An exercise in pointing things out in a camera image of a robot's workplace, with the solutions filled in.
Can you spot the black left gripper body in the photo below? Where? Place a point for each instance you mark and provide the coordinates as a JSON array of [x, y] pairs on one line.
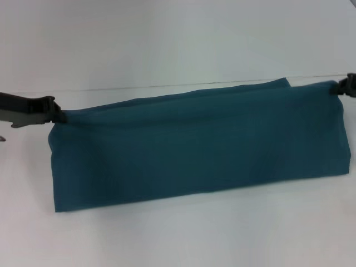
[[19, 112]]

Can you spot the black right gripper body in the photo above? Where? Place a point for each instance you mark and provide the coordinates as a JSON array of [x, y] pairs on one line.
[[352, 87]]

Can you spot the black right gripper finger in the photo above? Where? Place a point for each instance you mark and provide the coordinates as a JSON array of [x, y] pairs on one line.
[[338, 88]]

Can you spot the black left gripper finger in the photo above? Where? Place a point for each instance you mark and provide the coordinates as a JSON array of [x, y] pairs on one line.
[[46, 104], [54, 119]]

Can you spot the teal blue t-shirt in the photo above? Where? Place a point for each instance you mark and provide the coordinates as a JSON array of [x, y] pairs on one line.
[[194, 144]]

